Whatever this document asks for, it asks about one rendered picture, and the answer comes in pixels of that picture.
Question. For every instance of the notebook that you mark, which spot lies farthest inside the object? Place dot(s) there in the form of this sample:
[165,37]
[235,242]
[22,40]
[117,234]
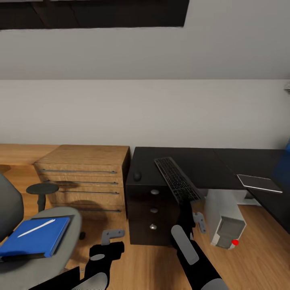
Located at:
[259,183]

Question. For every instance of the swivel chair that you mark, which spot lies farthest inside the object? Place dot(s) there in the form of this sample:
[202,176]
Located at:
[25,274]

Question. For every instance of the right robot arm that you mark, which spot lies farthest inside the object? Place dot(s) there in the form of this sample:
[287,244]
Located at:
[200,272]

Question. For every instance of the mouse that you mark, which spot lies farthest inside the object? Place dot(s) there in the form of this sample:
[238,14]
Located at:
[137,175]

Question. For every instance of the keyboard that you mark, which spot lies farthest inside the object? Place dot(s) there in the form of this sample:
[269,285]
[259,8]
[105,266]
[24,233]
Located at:
[178,182]

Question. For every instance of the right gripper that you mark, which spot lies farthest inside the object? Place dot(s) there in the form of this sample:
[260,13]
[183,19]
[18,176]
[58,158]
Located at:
[186,210]

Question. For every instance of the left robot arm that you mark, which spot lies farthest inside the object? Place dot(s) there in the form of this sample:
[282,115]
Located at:
[97,270]

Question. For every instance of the folder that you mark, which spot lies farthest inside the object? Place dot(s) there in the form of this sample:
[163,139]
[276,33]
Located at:
[40,243]

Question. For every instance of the pen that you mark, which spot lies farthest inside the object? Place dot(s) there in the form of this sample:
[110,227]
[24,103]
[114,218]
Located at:
[39,226]

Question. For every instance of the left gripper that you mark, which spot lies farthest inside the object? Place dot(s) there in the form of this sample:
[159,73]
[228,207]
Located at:
[115,249]

